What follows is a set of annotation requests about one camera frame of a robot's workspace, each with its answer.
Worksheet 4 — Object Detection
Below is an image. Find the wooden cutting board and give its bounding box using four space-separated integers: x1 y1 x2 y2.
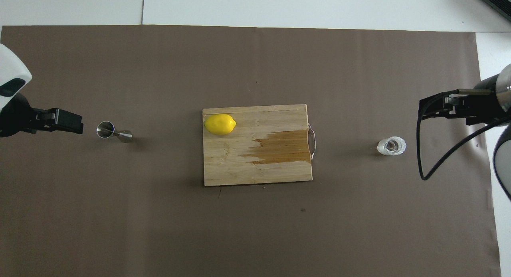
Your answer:
202 104 317 187

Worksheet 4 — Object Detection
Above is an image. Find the yellow lemon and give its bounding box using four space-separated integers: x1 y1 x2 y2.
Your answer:
204 114 237 136

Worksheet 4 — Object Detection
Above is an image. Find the clear faceted glass cup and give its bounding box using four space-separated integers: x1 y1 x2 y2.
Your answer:
376 137 407 156

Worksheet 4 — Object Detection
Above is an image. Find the steel double jigger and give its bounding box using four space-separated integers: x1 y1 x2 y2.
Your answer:
96 121 133 143

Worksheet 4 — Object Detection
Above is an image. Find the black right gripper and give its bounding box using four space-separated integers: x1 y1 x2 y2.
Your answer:
418 74 511 127

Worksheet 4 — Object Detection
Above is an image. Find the brown paper table mat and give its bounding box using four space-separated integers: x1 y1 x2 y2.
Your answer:
0 25 501 277

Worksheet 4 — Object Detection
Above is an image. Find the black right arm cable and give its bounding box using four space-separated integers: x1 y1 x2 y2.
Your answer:
416 89 511 181

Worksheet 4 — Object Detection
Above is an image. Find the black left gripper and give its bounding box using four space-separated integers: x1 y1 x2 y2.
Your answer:
0 93 84 138

